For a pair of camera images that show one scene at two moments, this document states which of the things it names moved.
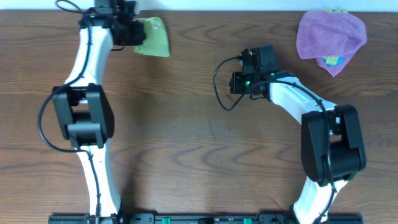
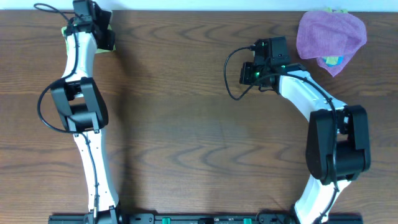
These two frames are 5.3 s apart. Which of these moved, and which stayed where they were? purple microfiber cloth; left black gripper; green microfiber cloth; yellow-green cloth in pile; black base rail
Moved: left black gripper; green microfiber cloth
Stayed: purple microfiber cloth; black base rail; yellow-green cloth in pile
